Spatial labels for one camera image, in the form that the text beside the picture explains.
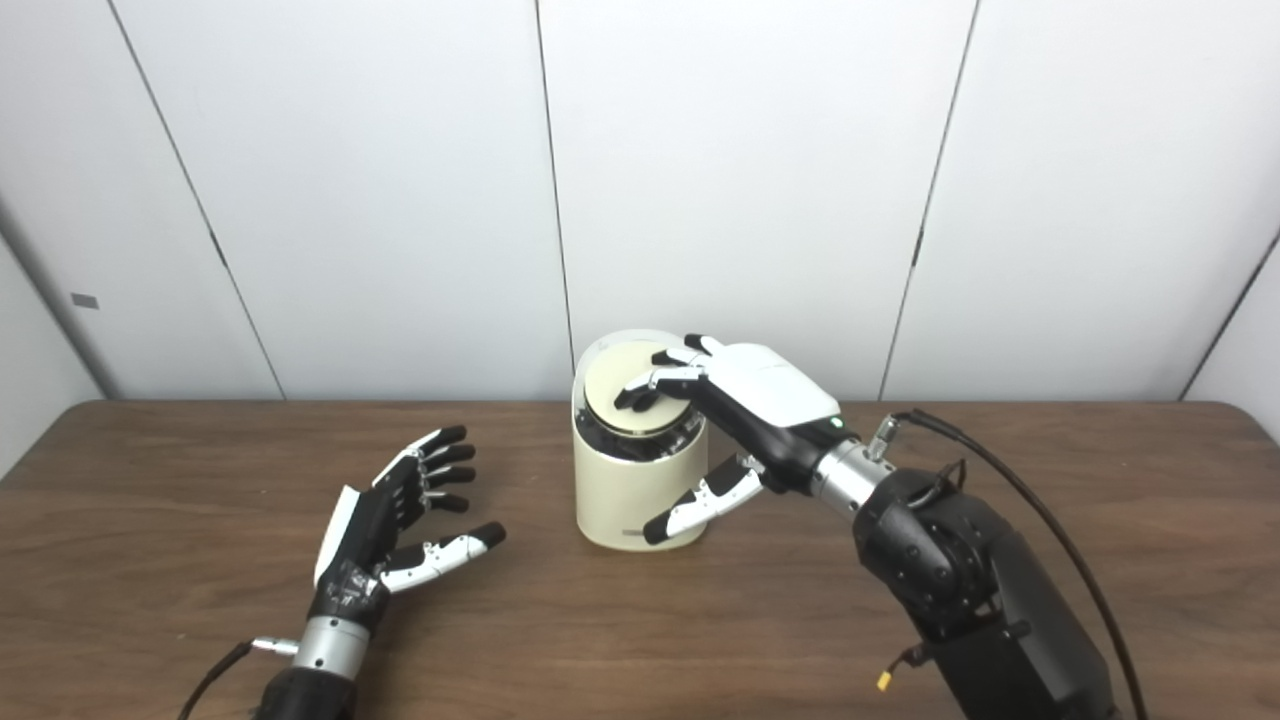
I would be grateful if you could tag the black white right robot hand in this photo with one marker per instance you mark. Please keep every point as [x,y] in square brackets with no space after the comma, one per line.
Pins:
[770,395]

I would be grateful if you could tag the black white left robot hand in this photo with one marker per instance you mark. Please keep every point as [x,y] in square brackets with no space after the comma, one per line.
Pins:
[350,550]

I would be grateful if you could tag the cream round bin lid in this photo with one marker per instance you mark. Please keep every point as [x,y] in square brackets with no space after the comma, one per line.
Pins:
[618,366]

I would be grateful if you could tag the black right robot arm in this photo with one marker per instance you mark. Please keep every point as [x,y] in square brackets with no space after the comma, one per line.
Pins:
[960,580]

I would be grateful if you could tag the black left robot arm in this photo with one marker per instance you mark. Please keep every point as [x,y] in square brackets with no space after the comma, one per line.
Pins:
[320,660]

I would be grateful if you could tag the cream-colored bin body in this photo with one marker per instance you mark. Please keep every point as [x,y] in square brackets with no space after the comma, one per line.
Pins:
[620,490]

